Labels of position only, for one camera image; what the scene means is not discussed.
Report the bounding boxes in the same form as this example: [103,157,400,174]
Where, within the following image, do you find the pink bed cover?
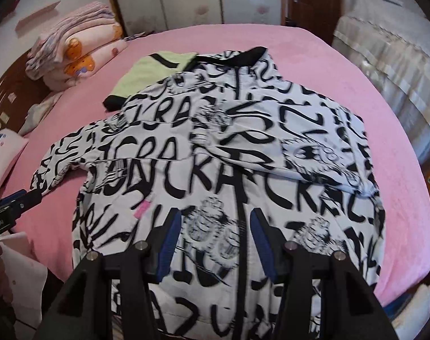
[0,24,430,340]

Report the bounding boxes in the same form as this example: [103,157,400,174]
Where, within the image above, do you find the light green black garment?
[102,51,198,111]

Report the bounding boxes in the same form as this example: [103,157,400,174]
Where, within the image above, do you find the white black printed jacket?
[30,47,387,340]

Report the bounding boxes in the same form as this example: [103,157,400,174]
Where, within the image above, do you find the stack of folded quilts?
[25,2,117,69]

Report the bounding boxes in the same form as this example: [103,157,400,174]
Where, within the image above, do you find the brown wooden door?
[287,0,346,43]

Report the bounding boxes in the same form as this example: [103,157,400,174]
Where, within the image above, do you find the pale crumpled cloth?
[18,90,65,137]

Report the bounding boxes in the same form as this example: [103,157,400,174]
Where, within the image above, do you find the cream lace covered furniture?
[333,0,430,174]

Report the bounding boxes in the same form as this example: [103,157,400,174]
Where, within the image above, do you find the pink bear print quilt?
[41,21,131,91]

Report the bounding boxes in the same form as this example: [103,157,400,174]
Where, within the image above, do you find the white cloth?
[3,233,65,330]

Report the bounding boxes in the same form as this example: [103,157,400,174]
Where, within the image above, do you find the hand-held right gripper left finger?
[34,210,183,340]

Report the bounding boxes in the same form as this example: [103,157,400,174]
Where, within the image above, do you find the pink white pillow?
[0,127,29,199]

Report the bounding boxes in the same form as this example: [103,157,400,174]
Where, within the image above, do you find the pink wall shelf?
[17,2,61,31]

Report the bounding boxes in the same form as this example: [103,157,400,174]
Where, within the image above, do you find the floral sliding door wardrobe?
[102,0,290,38]

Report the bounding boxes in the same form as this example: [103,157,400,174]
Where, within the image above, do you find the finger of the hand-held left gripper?
[0,188,43,210]

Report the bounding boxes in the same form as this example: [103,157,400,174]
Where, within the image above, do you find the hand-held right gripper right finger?
[249,210,389,340]

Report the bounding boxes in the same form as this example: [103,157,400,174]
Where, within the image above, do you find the wooden headboard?
[0,53,56,139]

